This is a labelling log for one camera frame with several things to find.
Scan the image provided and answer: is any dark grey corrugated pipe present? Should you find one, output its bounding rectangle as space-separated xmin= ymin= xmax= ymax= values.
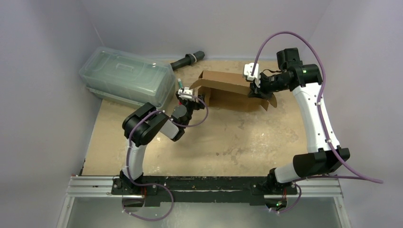
xmin=170 ymin=51 xmax=205 ymax=71

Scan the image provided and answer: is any aluminium frame rail right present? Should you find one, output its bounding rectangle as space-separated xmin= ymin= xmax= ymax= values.
xmin=288 ymin=57 xmax=352 ymax=228

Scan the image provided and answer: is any green white glue stick far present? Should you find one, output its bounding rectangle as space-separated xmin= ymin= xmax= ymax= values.
xmin=177 ymin=78 xmax=184 ymax=90

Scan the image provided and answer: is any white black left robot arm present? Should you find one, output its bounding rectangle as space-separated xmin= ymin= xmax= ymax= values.
xmin=119 ymin=95 xmax=209 ymax=194

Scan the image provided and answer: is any brown cardboard box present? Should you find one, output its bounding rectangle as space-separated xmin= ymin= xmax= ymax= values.
xmin=190 ymin=70 xmax=278 ymax=112

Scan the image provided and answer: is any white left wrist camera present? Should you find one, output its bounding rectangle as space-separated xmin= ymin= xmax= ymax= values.
xmin=176 ymin=87 xmax=195 ymax=101

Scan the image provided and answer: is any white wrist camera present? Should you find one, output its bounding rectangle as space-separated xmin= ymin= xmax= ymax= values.
xmin=176 ymin=87 xmax=195 ymax=101
xmin=243 ymin=63 xmax=260 ymax=88

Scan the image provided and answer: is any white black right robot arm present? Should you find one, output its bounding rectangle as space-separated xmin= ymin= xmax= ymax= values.
xmin=243 ymin=48 xmax=350 ymax=193

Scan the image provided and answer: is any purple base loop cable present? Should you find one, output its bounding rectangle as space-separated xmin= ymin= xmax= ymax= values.
xmin=121 ymin=184 xmax=175 ymax=222

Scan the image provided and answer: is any clear plastic storage box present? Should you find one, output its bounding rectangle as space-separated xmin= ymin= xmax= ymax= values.
xmin=79 ymin=47 xmax=176 ymax=109

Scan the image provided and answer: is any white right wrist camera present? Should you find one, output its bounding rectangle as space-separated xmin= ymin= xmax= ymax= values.
xmin=243 ymin=63 xmax=260 ymax=88

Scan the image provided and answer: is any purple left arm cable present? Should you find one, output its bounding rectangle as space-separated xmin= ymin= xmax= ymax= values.
xmin=127 ymin=95 xmax=210 ymax=190

